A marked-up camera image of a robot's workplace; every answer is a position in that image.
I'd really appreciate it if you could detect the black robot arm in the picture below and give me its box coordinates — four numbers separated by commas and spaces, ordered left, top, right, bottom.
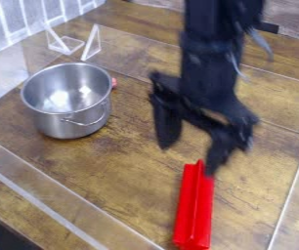
150, 0, 266, 176

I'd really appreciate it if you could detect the small red object behind pot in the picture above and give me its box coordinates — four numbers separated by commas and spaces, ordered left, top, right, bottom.
112, 78, 118, 89

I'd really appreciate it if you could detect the clear acrylic stand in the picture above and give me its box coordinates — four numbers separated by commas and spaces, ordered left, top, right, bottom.
44, 24, 102, 61

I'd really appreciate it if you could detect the silver metal pot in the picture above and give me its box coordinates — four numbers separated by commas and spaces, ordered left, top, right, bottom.
22, 62, 112, 140

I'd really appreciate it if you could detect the red rectangular block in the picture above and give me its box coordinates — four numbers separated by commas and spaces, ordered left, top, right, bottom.
172, 160, 214, 250

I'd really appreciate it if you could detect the clear acrylic front panel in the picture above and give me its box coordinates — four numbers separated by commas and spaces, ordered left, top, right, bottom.
0, 145, 164, 250

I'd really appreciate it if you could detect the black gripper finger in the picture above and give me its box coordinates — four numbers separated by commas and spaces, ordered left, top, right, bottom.
150, 97, 183, 150
206, 126, 254, 176

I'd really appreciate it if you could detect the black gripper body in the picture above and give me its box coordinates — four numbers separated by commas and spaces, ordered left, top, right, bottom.
150, 32, 259, 133

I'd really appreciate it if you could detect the black strip on table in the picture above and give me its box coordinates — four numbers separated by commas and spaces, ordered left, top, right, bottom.
261, 22, 279, 34

